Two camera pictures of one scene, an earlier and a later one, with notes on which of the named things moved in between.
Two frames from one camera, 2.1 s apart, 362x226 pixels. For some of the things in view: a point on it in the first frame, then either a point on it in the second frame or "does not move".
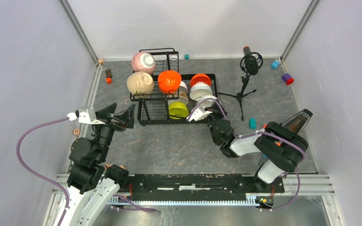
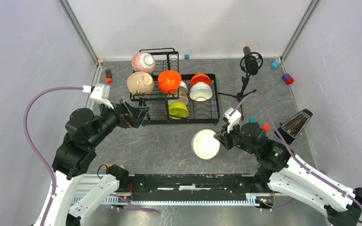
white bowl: x=207 y=103 -> x=204 y=144
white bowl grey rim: x=199 y=89 does not move
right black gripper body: x=217 y=115 -> x=234 y=138
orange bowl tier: x=168 y=81 does not move
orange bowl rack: x=200 y=77 does not move
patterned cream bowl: x=183 y=98 does not move
